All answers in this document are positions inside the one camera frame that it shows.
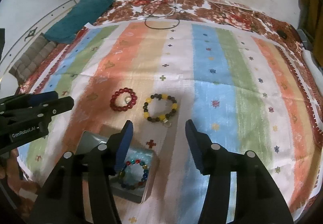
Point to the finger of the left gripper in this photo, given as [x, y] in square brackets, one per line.
[55, 107]
[37, 99]

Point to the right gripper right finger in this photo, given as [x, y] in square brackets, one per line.
[258, 198]

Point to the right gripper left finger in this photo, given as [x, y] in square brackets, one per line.
[61, 197]

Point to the grey striped pillow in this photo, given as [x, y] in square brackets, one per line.
[31, 59]

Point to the silver metal tin box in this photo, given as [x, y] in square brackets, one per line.
[135, 180]

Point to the teal towel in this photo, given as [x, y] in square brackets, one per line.
[86, 11]

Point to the striped colourful mat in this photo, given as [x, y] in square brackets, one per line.
[176, 100]

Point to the floral red bedsheet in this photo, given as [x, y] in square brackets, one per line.
[227, 11]

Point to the mustard hanging garment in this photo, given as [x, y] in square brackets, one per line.
[311, 23]

